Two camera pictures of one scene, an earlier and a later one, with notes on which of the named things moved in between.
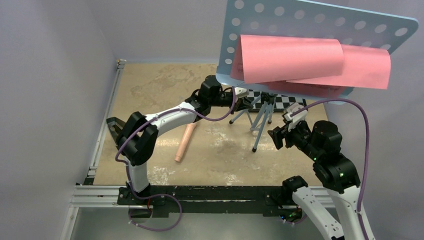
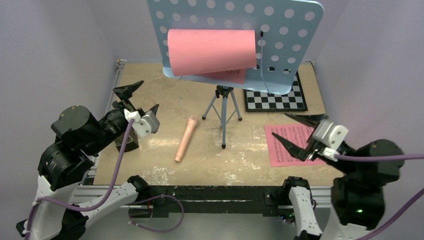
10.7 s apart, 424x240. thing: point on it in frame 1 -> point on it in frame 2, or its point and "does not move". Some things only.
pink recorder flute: (186, 139) does not move
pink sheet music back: (364, 66) -> (298, 134)
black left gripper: (244, 103) -> (125, 92)
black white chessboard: (280, 104) does not move
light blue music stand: (302, 18) -> (285, 30)
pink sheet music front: (263, 58) -> (194, 51)
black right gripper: (277, 134) -> (312, 149)
